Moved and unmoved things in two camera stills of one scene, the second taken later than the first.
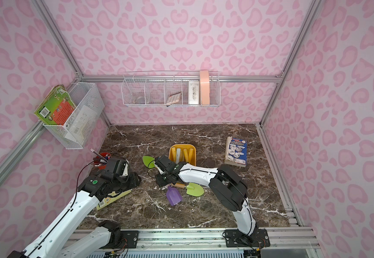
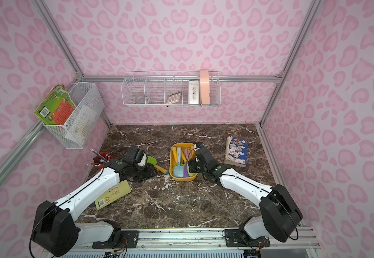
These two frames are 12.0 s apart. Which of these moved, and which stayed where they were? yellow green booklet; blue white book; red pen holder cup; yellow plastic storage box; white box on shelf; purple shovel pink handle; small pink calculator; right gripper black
Moved: right gripper black; purple shovel pink handle
Stayed: small pink calculator; blue white book; white box on shelf; red pen holder cup; yellow green booklet; yellow plastic storage box
